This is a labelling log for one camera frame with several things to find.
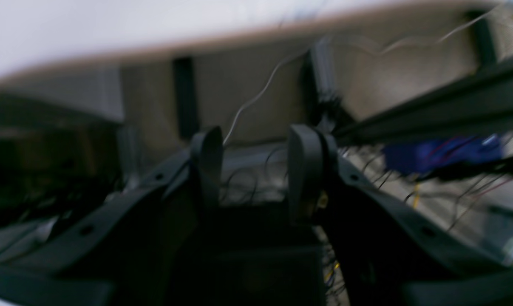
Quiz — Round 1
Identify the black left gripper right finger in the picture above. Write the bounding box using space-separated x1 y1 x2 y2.
288 125 513 306

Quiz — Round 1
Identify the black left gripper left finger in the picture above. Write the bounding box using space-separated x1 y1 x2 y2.
0 126 224 306

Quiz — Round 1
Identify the blue box under table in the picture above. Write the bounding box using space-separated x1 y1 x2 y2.
381 134 504 175

